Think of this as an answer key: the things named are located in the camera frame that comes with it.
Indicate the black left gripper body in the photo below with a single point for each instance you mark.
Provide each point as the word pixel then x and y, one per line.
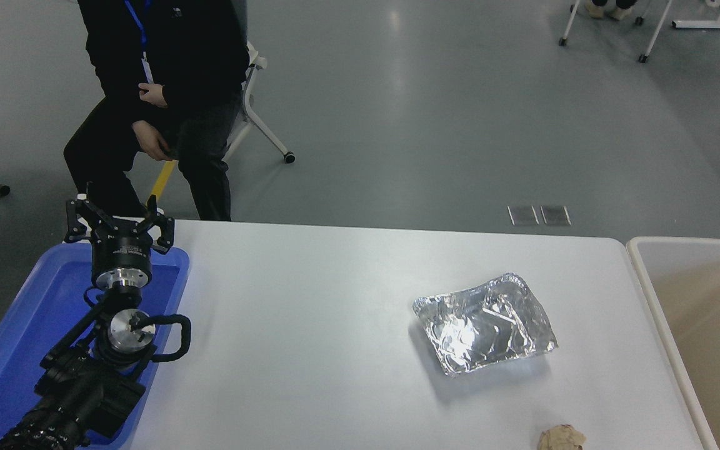
pixel 122 250

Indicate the person's right hand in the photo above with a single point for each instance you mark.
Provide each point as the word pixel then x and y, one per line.
pixel 150 140

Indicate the person's left hand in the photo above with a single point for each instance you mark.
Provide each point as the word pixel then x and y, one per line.
pixel 155 94

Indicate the blue plastic tray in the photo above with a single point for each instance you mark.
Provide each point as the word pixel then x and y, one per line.
pixel 22 312

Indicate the seated person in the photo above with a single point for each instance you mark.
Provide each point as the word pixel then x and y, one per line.
pixel 191 50

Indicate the crumpled silver foil tray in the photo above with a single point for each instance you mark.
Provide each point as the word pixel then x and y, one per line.
pixel 485 325

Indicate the metal floor plate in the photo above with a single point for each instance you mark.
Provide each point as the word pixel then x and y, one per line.
pixel 523 215
pixel 555 215

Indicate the crumpled tan paper ball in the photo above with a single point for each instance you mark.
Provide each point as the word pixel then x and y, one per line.
pixel 561 437

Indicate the person's feet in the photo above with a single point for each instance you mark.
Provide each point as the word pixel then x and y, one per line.
pixel 619 10

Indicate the white wheeled chair legs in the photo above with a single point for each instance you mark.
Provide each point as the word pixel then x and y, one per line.
pixel 655 31

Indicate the large pale bin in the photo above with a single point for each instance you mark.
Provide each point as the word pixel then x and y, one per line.
pixel 710 350

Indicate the white wheeled stand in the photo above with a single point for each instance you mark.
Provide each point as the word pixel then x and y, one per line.
pixel 719 23

